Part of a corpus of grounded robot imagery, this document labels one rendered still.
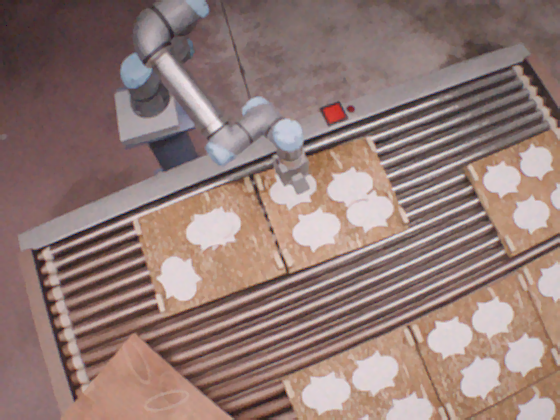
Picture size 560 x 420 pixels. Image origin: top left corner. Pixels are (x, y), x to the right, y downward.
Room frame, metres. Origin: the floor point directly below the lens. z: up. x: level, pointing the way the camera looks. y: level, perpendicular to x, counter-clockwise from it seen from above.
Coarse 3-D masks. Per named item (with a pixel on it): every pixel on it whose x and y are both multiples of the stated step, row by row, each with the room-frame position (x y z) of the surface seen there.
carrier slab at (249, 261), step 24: (216, 192) 0.74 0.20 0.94; (240, 192) 0.73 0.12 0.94; (144, 216) 0.70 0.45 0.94; (168, 216) 0.69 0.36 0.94; (192, 216) 0.67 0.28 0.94; (240, 216) 0.65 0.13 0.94; (264, 216) 0.64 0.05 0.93; (144, 240) 0.62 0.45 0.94; (168, 240) 0.60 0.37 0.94; (240, 240) 0.57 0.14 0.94; (264, 240) 0.56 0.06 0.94; (192, 264) 0.51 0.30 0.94; (216, 264) 0.50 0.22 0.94; (240, 264) 0.49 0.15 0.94; (264, 264) 0.48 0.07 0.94; (216, 288) 0.42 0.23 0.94; (240, 288) 0.41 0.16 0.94; (168, 312) 0.37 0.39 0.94
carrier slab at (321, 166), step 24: (360, 144) 0.84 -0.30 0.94; (312, 168) 0.78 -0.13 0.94; (336, 168) 0.76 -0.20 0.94; (360, 168) 0.75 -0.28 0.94; (264, 192) 0.72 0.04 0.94; (384, 192) 0.65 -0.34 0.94; (288, 216) 0.62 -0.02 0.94; (336, 216) 0.60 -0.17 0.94; (288, 240) 0.54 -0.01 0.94; (336, 240) 0.52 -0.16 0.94; (360, 240) 0.51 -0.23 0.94; (312, 264) 0.46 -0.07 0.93
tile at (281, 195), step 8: (280, 184) 0.73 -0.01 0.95; (312, 184) 0.71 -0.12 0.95; (272, 192) 0.71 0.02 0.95; (280, 192) 0.70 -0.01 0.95; (288, 192) 0.70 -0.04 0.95; (304, 192) 0.69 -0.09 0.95; (312, 192) 0.69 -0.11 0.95; (280, 200) 0.68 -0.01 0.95; (288, 200) 0.67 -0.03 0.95; (296, 200) 0.67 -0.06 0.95; (304, 200) 0.66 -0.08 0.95; (288, 208) 0.65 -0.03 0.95
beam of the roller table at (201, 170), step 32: (480, 64) 1.12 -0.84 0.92; (512, 64) 1.11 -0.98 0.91; (384, 96) 1.02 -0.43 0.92; (416, 96) 1.01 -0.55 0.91; (320, 128) 0.93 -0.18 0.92; (192, 160) 0.88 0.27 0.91; (256, 160) 0.85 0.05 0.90; (128, 192) 0.81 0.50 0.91; (160, 192) 0.79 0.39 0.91; (64, 224) 0.73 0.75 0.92; (96, 224) 0.71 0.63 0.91
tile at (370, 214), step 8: (376, 200) 0.63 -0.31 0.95; (384, 200) 0.62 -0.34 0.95; (352, 208) 0.61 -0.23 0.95; (360, 208) 0.61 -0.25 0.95; (368, 208) 0.60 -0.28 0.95; (376, 208) 0.60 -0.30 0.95; (384, 208) 0.60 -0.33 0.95; (392, 208) 0.59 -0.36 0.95; (352, 216) 0.59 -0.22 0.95; (360, 216) 0.58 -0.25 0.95; (368, 216) 0.58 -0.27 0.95; (376, 216) 0.57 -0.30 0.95; (384, 216) 0.57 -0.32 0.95; (352, 224) 0.56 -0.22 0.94; (360, 224) 0.56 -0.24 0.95; (368, 224) 0.55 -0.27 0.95; (376, 224) 0.55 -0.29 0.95; (384, 224) 0.54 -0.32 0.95
